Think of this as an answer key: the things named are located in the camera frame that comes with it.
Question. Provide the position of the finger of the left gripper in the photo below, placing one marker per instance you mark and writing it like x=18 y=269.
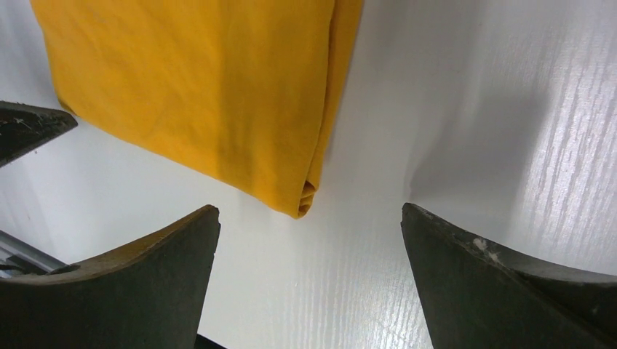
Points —
x=24 y=128

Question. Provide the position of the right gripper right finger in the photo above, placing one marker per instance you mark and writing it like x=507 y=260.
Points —
x=476 y=293

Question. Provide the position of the aluminium frame rail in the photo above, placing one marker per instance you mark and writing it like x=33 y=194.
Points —
x=19 y=258

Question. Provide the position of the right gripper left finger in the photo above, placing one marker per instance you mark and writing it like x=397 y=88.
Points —
x=148 y=293

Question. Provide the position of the yellow t shirt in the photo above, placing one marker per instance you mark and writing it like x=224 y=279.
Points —
x=243 y=91

